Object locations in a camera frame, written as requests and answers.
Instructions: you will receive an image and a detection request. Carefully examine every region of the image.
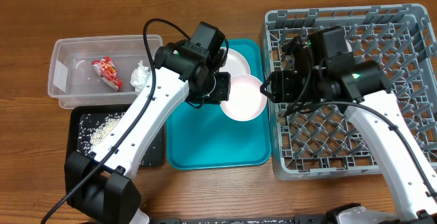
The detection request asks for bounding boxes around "small pink-white dish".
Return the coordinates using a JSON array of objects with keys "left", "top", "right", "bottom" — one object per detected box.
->
[{"left": 220, "top": 74, "right": 267, "bottom": 122}]

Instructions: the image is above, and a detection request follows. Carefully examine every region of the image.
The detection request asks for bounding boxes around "large white plate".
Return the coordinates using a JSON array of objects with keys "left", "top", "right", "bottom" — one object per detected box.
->
[{"left": 218, "top": 48, "right": 251, "bottom": 77}]

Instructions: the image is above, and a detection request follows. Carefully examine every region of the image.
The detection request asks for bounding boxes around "white tissue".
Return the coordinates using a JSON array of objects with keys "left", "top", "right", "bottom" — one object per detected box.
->
[{"left": 130, "top": 60, "right": 150, "bottom": 92}]

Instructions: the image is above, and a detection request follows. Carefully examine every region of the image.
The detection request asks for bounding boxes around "red snack wrapper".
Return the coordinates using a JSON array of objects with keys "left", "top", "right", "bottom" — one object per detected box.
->
[{"left": 91, "top": 57, "right": 123, "bottom": 92}]

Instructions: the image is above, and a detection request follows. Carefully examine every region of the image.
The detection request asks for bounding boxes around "white rice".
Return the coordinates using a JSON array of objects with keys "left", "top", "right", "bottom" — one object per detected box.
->
[{"left": 77, "top": 112, "right": 124, "bottom": 154}]

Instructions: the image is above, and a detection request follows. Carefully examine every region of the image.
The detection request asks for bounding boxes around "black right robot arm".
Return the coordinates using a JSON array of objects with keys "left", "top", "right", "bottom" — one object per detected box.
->
[{"left": 260, "top": 26, "right": 436, "bottom": 223}]

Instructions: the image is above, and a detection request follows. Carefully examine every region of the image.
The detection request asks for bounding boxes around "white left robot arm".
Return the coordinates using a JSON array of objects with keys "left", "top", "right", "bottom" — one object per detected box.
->
[{"left": 42, "top": 22, "right": 230, "bottom": 223}]

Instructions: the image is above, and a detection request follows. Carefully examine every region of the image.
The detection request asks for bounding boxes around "grey dishwasher rack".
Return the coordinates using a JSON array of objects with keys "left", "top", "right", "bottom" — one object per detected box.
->
[{"left": 260, "top": 4, "right": 436, "bottom": 180}]

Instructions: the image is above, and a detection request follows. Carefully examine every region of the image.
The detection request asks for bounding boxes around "teal serving tray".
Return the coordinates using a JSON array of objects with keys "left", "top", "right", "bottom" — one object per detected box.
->
[{"left": 165, "top": 38, "right": 272, "bottom": 171}]

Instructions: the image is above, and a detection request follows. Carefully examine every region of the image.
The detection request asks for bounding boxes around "black plastic tray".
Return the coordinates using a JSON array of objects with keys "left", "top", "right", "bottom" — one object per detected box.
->
[{"left": 66, "top": 104, "right": 165, "bottom": 168}]

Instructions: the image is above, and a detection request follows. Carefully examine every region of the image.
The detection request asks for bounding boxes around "clear plastic bin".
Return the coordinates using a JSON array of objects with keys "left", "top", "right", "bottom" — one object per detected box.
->
[{"left": 47, "top": 35, "right": 149, "bottom": 109}]

